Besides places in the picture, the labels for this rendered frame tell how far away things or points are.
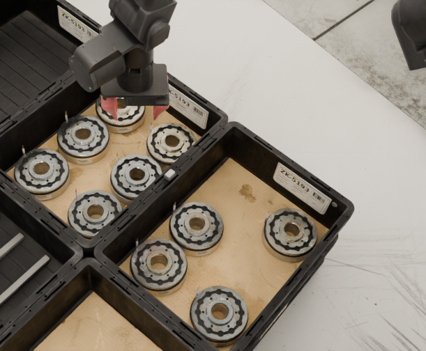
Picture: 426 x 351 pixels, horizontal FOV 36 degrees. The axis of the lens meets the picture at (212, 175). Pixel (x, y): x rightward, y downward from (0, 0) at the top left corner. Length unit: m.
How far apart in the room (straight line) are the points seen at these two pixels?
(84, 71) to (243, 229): 0.51
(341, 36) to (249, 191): 1.66
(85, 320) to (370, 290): 0.60
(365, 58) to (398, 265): 1.50
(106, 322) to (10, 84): 0.58
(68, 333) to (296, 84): 0.88
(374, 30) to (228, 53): 1.34
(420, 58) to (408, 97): 2.13
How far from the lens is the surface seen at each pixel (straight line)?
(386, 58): 2.90
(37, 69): 1.52
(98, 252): 1.14
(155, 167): 1.32
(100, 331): 1.20
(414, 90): 2.83
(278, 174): 1.31
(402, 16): 0.65
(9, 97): 1.47
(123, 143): 1.38
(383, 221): 1.55
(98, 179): 1.34
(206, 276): 1.24
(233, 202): 1.32
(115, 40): 0.95
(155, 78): 1.06
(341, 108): 1.70
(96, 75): 0.94
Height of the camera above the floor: 1.96
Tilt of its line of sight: 56 degrees down
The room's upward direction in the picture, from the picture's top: 12 degrees clockwise
